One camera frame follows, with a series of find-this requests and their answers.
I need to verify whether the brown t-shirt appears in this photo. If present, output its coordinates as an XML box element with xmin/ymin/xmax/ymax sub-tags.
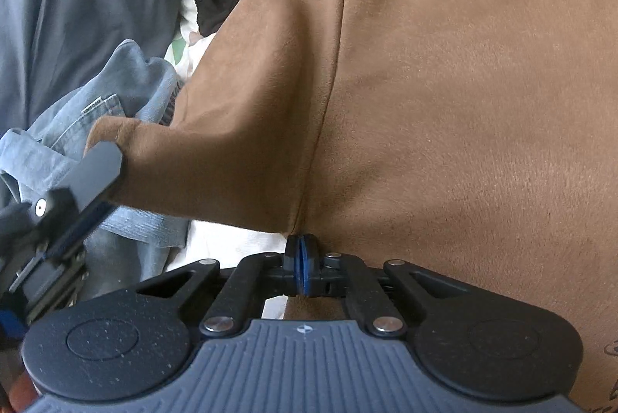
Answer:
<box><xmin>84</xmin><ymin>0</ymin><xmax>618</xmax><ymax>413</ymax></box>

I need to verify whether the cream bear-print bed sheet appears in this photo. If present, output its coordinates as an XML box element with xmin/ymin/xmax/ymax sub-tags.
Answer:
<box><xmin>163</xmin><ymin>0</ymin><xmax>387</xmax><ymax>322</ymax></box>

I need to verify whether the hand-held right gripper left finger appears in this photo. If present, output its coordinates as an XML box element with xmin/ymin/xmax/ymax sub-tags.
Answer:
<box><xmin>135</xmin><ymin>235</ymin><xmax>300</xmax><ymax>337</ymax></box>

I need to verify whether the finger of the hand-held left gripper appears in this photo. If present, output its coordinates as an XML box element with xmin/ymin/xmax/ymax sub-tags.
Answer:
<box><xmin>29</xmin><ymin>142</ymin><xmax>127</xmax><ymax>258</ymax></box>

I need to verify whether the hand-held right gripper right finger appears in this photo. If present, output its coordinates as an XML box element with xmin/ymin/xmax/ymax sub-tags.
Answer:
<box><xmin>300</xmin><ymin>235</ymin><xmax>469</xmax><ymax>337</ymax></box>

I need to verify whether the blue denim shirt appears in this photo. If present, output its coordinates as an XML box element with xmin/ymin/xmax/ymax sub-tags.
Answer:
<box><xmin>0</xmin><ymin>39</ymin><xmax>192</xmax><ymax>304</ymax></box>

